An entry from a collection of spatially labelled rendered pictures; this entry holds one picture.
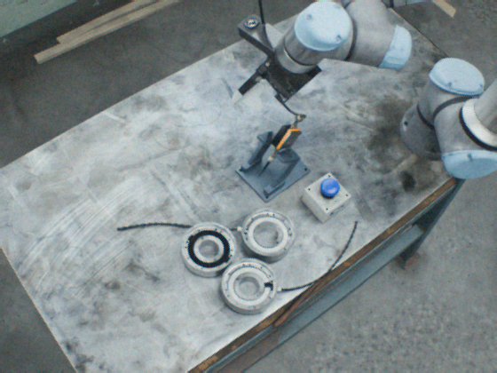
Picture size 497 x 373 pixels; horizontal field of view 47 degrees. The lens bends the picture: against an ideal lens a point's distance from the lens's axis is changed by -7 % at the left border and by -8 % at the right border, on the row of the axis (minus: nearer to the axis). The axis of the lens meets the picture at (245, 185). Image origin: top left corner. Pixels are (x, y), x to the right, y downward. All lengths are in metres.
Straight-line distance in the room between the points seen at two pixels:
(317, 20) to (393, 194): 0.56
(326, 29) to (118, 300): 0.64
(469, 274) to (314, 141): 1.08
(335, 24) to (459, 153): 0.42
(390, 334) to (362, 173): 0.86
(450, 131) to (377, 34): 0.35
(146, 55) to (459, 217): 1.43
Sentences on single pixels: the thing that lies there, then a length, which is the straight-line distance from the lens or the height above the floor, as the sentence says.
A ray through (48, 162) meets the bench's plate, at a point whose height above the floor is 0.80.
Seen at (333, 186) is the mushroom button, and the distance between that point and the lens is 1.24.
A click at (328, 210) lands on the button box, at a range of 1.25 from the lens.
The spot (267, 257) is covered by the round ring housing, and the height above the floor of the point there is 0.84.
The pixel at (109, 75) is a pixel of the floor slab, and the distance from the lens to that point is 2.57.
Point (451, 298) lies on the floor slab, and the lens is 2.23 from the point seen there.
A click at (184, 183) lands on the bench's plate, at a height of 0.80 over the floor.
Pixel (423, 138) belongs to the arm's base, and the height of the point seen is 0.85.
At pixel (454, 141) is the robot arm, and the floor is 1.00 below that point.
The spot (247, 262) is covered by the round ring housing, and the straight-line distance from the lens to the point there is 1.19.
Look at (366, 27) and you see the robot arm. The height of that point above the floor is 1.27.
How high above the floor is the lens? 1.91
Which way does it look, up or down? 58 degrees down
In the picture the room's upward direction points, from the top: 8 degrees clockwise
